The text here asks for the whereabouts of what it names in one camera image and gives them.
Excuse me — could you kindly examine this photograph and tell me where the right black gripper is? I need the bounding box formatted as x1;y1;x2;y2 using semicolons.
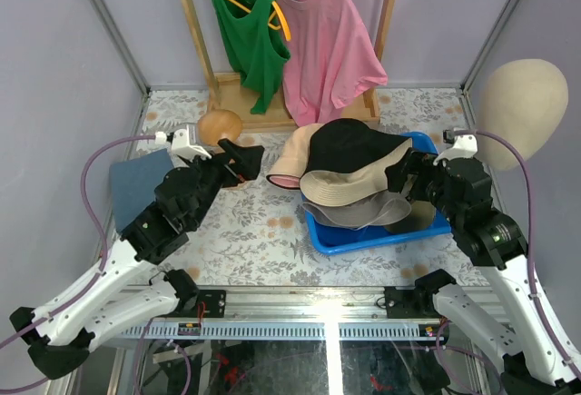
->
382;146;461;224

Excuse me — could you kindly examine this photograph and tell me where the peach bucket hat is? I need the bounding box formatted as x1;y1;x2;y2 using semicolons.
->
266;123;323;190

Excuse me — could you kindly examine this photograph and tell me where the black bucket hat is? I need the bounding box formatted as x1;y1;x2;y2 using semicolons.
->
305;118;412;173

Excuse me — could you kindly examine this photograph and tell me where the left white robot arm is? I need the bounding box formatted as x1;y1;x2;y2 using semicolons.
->
10;139;264;380

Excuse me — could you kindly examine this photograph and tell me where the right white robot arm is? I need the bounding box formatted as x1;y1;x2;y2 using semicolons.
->
385;148;580;394

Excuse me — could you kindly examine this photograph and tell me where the khaki hat in bin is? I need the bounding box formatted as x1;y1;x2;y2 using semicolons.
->
385;201;436;234

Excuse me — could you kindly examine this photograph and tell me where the wooden hat stand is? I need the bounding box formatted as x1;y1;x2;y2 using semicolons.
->
197;110;242;163

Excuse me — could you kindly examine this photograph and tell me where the grey bucket hat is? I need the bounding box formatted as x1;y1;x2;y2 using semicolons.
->
302;191;412;230

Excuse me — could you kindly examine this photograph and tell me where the beige bucket hat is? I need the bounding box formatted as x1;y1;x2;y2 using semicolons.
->
300;137;413;207

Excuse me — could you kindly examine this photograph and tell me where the green tank top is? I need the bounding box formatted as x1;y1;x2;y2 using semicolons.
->
212;0;291;114

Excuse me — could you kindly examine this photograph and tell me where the wooden clothes rack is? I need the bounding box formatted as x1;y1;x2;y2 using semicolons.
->
180;0;396;133

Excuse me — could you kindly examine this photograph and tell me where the blue plastic bin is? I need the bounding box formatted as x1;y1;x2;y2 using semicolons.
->
303;132;450;255

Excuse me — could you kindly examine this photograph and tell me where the folded blue cloth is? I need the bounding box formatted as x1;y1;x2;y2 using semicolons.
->
109;149;173;233

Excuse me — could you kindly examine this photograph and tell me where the beige mannequin head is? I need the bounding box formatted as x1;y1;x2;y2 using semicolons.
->
476;59;568;171

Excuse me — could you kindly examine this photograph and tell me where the pink t-shirt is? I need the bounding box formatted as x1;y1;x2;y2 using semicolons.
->
276;0;388;126

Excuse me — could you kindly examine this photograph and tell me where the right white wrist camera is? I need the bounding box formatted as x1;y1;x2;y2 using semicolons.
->
433;129;478;166

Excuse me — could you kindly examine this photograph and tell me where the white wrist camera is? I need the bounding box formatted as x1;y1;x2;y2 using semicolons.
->
154;123;212;161
433;129;478;166

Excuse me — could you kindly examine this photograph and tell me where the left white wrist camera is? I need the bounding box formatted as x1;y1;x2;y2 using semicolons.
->
154;123;212;161

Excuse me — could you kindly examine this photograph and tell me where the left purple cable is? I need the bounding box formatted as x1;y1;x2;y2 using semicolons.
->
0;135;158;394

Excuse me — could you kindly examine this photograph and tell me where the aluminium rail base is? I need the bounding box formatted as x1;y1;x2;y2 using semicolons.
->
67;283;557;341

